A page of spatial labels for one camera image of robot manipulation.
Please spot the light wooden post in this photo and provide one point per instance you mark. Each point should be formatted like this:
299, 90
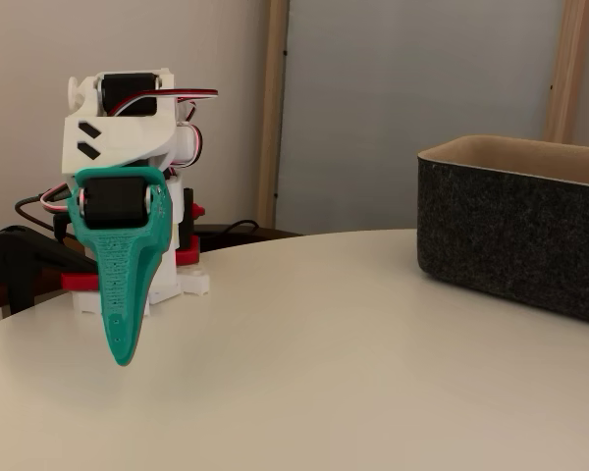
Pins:
272, 122
567, 73

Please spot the dark grey felt box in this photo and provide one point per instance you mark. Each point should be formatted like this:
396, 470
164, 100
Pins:
496, 235

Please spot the grey panel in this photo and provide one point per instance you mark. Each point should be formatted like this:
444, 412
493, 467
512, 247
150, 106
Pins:
422, 73

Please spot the black clamp with red pad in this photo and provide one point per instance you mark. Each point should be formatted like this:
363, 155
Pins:
15, 255
189, 221

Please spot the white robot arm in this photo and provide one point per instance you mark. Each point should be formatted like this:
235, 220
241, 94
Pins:
123, 135

